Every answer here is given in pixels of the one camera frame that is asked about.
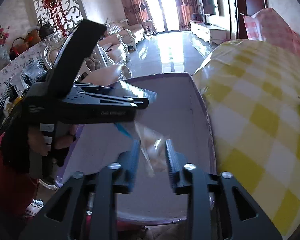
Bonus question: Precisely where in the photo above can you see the clear bag white candies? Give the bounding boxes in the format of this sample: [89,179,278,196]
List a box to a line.
[135,122,167,177]

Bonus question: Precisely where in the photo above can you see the wall mounted television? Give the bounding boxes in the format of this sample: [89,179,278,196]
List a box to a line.
[200,0,219,16]

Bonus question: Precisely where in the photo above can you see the person left hand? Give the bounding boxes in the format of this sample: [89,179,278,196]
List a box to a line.
[28,125,78,167]

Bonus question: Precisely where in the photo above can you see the red chinese knot decoration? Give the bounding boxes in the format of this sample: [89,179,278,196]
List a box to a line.
[43,0,66,37]

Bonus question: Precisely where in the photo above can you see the pink checkered covered chair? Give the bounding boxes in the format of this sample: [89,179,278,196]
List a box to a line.
[243,8,300,57]

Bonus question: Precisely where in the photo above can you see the white tv cabinet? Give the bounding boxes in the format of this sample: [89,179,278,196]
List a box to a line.
[190,21,228,45]

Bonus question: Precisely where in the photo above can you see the yellow checkered tablecloth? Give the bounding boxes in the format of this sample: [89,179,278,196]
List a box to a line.
[193,40,300,239]

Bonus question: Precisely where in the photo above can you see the purple cardboard box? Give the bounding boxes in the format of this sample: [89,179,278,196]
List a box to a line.
[58,73,217,225]

